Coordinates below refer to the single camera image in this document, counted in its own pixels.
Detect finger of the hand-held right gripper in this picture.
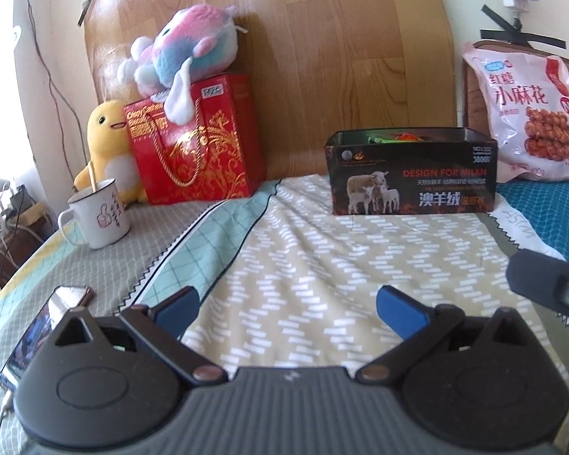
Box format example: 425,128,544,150
506,249,569,337

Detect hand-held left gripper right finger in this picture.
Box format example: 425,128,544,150
355,286,536,386

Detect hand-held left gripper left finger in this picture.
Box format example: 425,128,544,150
52,286,229,387

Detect black cardboard box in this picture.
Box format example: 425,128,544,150
325,126,498,216

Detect teal patterned cloth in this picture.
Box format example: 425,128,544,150
495,180,569,266

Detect beige patterned quilt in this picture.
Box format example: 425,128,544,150
0,173,569,455

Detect white enamel mug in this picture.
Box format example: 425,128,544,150
58,177,132,250

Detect smartphone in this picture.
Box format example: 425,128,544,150
0,285,94,392

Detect red gift bag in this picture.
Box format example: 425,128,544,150
123,73,267,206

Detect yellow duck plush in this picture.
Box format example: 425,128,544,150
73,99,148,204

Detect large pink snack bag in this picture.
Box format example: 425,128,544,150
462,42,569,182

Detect black tape strips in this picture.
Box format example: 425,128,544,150
479,4,569,50

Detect pastel plush toy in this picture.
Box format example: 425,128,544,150
118,4,247,124

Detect wooden headboard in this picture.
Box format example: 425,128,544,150
83,0,458,181

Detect bedside cable clutter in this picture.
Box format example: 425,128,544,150
0,171,48,295

